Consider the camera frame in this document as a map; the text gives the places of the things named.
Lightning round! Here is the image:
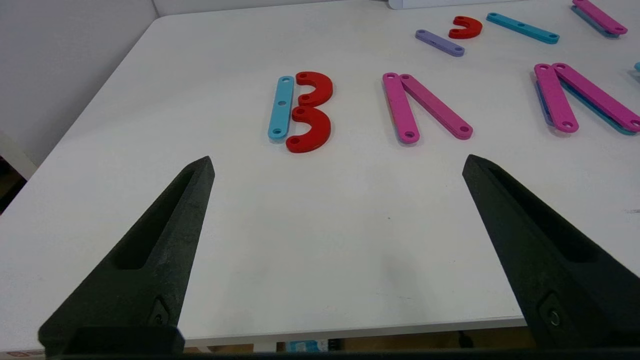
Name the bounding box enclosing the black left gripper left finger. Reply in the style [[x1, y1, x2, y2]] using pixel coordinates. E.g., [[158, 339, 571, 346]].
[[38, 156, 216, 358]]

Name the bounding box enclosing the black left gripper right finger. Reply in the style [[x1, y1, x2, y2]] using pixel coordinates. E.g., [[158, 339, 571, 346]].
[[462, 154, 640, 348]]

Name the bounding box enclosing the pink two-hole bar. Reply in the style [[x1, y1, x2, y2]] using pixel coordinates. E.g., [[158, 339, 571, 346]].
[[400, 74, 474, 141], [572, 0, 628, 37], [552, 62, 640, 133], [534, 63, 580, 134], [382, 72, 421, 145]]

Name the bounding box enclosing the red half-ring piece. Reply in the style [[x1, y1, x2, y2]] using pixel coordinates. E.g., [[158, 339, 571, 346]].
[[286, 105, 332, 154], [295, 71, 334, 107], [448, 16, 484, 40]]

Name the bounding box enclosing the purple short bar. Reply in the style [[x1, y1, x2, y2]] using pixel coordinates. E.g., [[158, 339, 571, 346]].
[[415, 29, 465, 57]]

